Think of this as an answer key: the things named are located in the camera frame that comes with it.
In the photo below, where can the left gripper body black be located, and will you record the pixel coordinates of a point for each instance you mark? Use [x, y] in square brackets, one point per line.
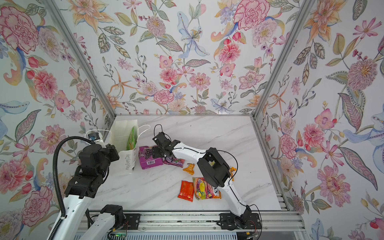
[111, 153]

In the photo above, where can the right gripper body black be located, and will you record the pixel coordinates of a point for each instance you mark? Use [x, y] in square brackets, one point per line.
[159, 151]

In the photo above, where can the purple grape snack pack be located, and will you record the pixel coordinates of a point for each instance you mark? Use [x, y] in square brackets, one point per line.
[146, 159]

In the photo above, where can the green Lays chips bag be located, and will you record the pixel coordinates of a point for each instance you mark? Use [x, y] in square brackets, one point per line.
[132, 138]

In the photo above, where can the white paper gift bag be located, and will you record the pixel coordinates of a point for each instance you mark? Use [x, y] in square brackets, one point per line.
[119, 136]

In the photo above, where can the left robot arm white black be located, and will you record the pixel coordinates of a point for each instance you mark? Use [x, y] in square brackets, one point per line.
[73, 208]

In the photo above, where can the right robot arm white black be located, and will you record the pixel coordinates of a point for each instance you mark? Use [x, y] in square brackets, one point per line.
[216, 172]

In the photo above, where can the purple Fox's candy bag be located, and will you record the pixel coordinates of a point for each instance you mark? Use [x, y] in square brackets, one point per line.
[174, 162]

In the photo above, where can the multicolour Fox's candy bag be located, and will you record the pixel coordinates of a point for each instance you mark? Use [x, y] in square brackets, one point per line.
[205, 191]

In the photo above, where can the small orange wrapped candy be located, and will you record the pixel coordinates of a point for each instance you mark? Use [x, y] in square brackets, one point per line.
[190, 169]

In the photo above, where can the red snack packet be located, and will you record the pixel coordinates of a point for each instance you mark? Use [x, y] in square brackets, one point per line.
[186, 191]

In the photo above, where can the orange small snack packet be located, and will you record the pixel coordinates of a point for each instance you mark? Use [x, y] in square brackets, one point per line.
[232, 172]

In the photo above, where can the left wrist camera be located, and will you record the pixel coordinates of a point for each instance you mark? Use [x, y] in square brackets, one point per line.
[97, 138]

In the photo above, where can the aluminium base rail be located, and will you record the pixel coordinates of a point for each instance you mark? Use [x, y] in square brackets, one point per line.
[207, 221]

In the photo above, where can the left aluminium corner post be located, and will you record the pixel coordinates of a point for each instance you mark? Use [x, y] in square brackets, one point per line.
[68, 36]

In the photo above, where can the aluminium corner post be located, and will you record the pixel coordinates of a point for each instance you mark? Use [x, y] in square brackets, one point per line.
[68, 36]
[303, 13]

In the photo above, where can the right aluminium corner post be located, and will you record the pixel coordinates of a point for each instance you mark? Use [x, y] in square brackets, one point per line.
[303, 13]

